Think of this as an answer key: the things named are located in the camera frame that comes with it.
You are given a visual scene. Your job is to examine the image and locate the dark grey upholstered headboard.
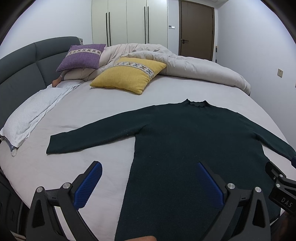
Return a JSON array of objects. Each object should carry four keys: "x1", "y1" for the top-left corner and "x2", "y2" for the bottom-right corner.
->
[{"x1": 0, "y1": 36, "x2": 82, "y2": 127}]

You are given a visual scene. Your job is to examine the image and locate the dark green knit sweater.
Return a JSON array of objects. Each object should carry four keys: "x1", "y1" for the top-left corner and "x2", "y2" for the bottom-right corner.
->
[{"x1": 46, "y1": 100, "x2": 295, "y2": 240}]

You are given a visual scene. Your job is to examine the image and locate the white pillow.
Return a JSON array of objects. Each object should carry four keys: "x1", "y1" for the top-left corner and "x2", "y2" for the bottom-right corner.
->
[{"x1": 1, "y1": 79, "x2": 83, "y2": 157}]

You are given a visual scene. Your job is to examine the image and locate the brown wooden door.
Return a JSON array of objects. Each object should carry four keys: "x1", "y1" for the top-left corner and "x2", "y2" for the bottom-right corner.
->
[{"x1": 179, "y1": 1, "x2": 215, "y2": 61}]

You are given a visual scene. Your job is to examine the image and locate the wall switch plate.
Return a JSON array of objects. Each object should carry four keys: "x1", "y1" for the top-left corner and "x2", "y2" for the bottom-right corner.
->
[{"x1": 277, "y1": 69, "x2": 283, "y2": 78}]

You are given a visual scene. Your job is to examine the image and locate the person's left hand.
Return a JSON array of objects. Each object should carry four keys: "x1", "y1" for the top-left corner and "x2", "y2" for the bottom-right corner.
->
[{"x1": 126, "y1": 235, "x2": 157, "y2": 241}]

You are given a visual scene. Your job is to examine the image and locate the yellow patterned cushion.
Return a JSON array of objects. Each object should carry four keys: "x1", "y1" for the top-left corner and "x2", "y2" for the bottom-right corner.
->
[{"x1": 90, "y1": 57, "x2": 167, "y2": 95}]

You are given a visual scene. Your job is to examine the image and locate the purple patterned cushion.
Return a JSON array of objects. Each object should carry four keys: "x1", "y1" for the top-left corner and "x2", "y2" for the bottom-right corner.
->
[{"x1": 56, "y1": 44, "x2": 106, "y2": 72}]

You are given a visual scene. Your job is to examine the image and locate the white wardrobe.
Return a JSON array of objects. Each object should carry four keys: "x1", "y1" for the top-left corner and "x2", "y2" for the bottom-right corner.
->
[{"x1": 91, "y1": 0, "x2": 168, "y2": 47}]

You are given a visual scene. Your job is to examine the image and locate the beige duvet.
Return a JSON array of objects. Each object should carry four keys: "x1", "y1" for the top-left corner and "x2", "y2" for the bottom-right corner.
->
[{"x1": 61, "y1": 43, "x2": 251, "y2": 95}]

